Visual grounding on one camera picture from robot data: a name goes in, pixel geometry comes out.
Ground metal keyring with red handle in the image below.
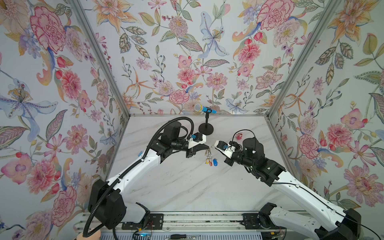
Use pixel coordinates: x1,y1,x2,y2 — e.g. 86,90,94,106
205,148,214,167

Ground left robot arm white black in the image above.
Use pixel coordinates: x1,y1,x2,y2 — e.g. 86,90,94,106
84,117,209,235

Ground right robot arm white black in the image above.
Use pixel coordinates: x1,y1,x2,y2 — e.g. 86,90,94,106
215,138,361,240

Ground small red toy figure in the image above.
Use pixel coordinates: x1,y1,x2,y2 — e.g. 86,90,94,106
235,132,243,141

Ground black microphone stand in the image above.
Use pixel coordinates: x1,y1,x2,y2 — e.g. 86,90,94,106
199,113,214,136

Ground toy microphone blue yellow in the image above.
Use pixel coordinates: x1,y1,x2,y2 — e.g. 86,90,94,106
194,104,217,114

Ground black screwdriver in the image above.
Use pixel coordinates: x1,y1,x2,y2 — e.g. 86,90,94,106
169,234,201,240

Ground cartoon face plush toy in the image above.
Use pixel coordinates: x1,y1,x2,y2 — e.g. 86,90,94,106
76,231,102,240

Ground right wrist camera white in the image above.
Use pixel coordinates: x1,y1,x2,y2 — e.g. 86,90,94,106
214,140,236,159

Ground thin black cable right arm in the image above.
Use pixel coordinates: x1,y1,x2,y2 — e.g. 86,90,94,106
230,129,382,240

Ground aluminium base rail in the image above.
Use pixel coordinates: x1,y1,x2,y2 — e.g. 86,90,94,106
73,211,313,233

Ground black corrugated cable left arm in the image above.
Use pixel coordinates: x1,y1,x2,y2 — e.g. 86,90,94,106
82,116,195,238

